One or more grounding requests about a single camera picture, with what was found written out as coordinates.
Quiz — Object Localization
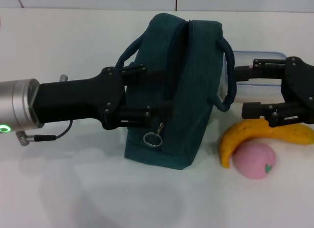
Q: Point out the pink toy peach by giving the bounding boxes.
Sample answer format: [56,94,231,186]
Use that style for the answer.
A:
[232,142,277,180]

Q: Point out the left arm cable with plug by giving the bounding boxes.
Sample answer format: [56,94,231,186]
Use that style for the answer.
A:
[16,119,74,147]

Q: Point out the yellow banana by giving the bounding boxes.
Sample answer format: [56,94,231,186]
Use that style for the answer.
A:
[219,119,314,169]

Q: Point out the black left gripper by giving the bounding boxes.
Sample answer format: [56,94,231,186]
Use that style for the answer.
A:
[31,63,178,130]

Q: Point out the metal zipper pull ring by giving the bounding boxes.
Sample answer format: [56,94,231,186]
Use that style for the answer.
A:
[143,122,164,149]

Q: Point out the dark teal fabric lunch bag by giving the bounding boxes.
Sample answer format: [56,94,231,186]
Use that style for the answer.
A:
[115,12,237,170]

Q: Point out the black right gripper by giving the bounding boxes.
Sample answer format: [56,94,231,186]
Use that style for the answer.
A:
[234,55,314,128]

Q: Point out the clear plastic box blue lid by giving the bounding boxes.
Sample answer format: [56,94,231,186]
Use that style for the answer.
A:
[222,50,288,104]

